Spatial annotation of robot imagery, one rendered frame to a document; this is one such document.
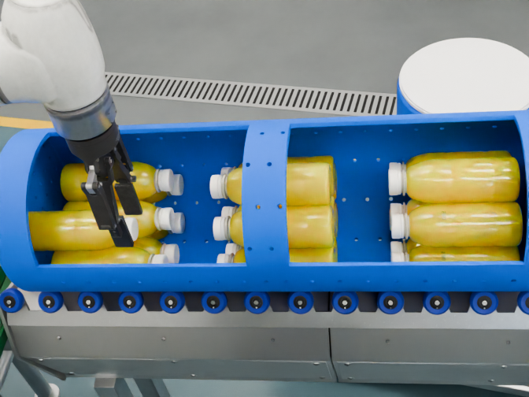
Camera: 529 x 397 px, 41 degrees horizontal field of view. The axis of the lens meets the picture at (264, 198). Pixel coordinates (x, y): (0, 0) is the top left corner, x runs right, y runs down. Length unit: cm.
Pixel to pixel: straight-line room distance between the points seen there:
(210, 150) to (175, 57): 225
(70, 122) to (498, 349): 79
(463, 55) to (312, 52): 188
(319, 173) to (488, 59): 58
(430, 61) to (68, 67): 86
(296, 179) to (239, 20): 264
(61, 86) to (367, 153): 57
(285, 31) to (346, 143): 233
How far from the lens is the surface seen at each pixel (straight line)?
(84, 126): 98
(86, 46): 92
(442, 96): 145
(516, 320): 125
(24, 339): 142
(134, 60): 357
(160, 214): 123
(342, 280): 109
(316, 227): 109
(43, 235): 122
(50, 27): 90
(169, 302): 124
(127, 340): 134
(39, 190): 131
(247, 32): 359
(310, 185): 109
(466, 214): 110
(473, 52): 157
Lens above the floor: 195
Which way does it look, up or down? 46 degrees down
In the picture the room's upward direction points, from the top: 10 degrees counter-clockwise
